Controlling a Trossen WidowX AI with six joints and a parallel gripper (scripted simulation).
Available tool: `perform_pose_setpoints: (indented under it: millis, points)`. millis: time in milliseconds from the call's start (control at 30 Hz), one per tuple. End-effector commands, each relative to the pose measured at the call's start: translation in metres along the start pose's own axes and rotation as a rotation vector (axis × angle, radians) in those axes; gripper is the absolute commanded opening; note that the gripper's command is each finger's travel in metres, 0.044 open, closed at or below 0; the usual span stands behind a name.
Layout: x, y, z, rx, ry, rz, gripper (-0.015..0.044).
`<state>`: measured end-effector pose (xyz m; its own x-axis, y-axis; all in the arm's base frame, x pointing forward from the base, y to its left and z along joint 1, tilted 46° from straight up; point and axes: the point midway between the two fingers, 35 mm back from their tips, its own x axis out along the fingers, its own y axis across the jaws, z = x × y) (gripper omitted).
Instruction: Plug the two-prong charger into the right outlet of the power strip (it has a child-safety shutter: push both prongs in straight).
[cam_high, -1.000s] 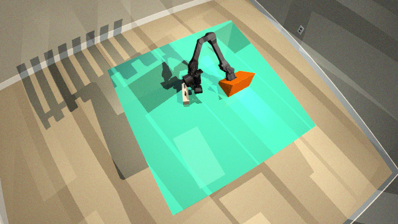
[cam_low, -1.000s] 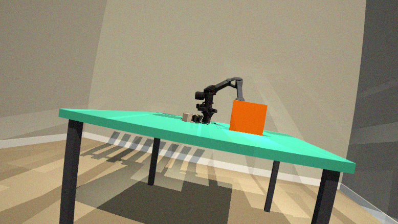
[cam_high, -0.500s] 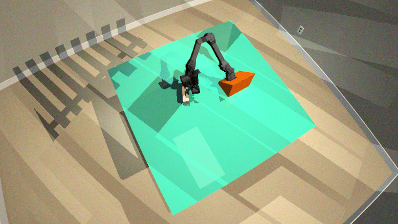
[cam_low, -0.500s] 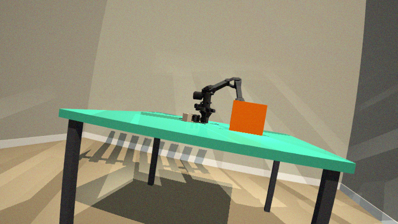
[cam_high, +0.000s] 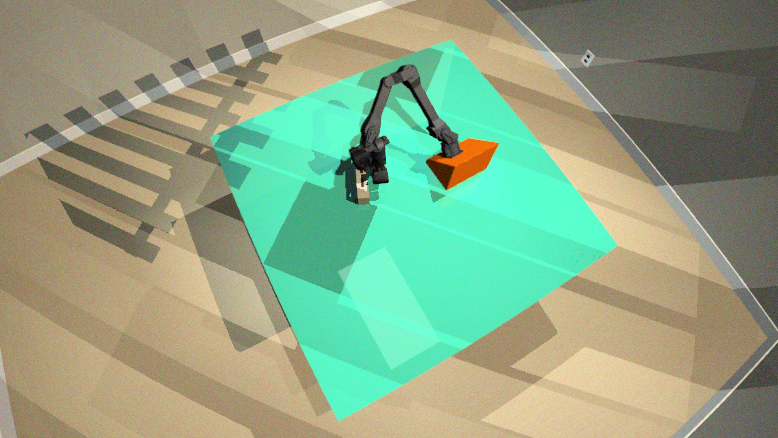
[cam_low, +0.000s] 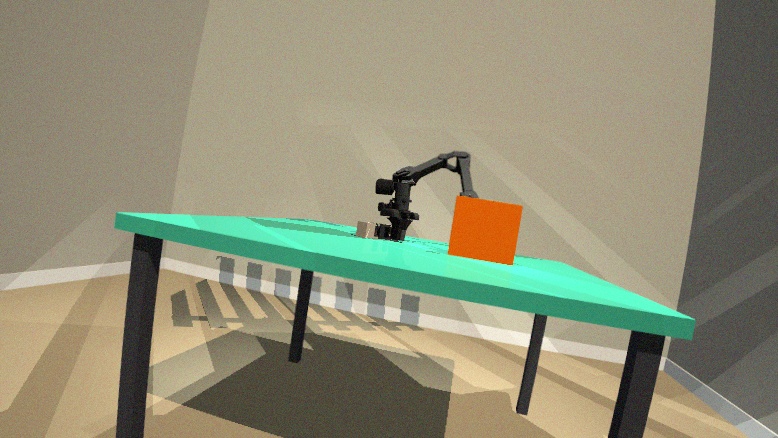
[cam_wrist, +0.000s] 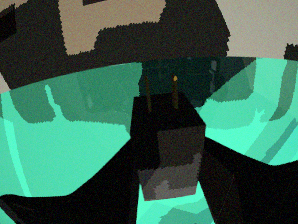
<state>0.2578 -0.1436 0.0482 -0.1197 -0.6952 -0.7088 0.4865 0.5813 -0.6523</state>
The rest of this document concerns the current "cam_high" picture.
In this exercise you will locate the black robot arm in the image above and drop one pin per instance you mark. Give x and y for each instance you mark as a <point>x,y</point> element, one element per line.
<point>370,128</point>

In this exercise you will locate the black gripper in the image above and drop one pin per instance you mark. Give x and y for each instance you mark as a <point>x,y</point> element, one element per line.
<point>380,173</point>

